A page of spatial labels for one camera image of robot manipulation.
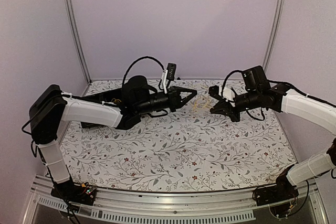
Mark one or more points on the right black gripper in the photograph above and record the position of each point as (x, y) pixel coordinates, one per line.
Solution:
(222, 106)

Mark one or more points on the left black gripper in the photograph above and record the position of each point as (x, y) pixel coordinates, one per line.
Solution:
(175, 100)

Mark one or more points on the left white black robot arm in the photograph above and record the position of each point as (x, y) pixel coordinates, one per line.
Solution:
(120, 108)

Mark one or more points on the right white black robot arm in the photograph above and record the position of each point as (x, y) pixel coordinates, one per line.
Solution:
(282, 97)

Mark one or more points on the floral tablecloth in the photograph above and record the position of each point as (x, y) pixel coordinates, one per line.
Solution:
(187, 150)

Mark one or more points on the black three-compartment bin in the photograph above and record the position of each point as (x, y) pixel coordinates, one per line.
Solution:
(106, 96)

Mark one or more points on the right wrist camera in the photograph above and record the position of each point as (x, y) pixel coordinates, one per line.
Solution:
(220, 93)

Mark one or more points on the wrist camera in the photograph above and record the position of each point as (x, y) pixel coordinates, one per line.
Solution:
(168, 75)
(220, 93)

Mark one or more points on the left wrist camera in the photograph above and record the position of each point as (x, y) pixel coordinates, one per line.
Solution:
(168, 75)

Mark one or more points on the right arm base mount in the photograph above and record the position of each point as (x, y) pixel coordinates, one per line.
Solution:
(282, 190)

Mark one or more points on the aluminium front rail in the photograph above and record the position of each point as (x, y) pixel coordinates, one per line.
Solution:
(121, 206)

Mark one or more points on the right aluminium corner post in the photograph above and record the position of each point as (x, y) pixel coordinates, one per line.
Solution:
(273, 33)

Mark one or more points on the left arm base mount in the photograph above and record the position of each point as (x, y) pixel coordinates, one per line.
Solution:
(72, 192)

